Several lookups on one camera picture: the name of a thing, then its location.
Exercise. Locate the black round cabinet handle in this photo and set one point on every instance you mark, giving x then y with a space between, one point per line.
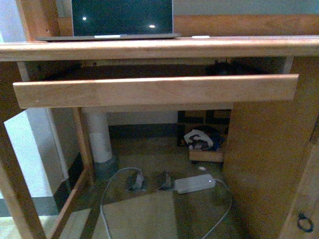
304 223

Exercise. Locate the white power adapter brick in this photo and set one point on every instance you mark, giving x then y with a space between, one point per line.
194 183

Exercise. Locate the cardboard box with clothes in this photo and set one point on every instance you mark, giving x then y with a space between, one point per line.
203 133

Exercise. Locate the white pipe with grey base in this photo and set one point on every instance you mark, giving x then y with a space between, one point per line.
105 161

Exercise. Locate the black grey wireless mouse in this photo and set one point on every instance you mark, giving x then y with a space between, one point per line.
219 69

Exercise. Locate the wooden keyboard tray drawer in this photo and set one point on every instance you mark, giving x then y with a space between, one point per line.
140 89

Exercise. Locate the wooden desk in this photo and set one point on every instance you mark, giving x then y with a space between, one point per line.
272 162

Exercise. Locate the floor power socket with plug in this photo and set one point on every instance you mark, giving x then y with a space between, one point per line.
137 182

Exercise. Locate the white cable grommet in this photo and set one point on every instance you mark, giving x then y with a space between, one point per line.
201 37

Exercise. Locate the grey open laptop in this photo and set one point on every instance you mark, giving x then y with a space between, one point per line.
94 20

